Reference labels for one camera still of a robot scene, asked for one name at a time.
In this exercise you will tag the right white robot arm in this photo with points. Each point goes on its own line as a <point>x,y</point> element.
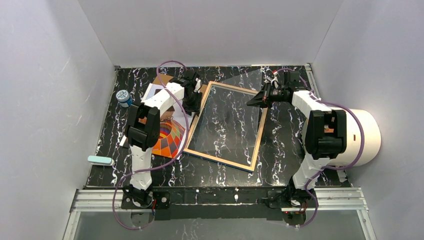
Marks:
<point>300,188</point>

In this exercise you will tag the clear plastic sheet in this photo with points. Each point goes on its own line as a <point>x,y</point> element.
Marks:
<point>227,127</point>

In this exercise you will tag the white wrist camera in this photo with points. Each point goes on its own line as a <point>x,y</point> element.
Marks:
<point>274,80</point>
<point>198,85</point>

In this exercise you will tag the small blue lidded jar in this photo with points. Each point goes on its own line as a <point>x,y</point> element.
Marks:
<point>124,98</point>

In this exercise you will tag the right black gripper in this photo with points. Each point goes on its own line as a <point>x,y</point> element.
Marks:
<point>269,96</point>

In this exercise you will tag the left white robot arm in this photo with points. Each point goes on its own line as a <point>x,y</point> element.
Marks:
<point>143,130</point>

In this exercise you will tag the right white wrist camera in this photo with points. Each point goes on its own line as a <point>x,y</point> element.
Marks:
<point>274,80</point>

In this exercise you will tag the white cylinder with orange face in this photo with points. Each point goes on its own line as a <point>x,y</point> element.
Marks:
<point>364,136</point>

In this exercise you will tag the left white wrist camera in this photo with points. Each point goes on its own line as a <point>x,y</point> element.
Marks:
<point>198,85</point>

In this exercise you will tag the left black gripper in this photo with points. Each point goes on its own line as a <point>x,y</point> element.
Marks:
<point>192,100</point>

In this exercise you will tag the aluminium rail base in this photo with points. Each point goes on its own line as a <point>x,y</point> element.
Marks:
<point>223,213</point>

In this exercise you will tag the hot air balloon photo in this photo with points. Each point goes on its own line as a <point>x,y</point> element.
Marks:
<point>172,128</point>

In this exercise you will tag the brown cardboard backing board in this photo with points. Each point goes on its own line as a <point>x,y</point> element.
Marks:
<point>166,78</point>

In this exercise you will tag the light blue eraser block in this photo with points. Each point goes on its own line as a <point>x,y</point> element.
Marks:
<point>100,160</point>

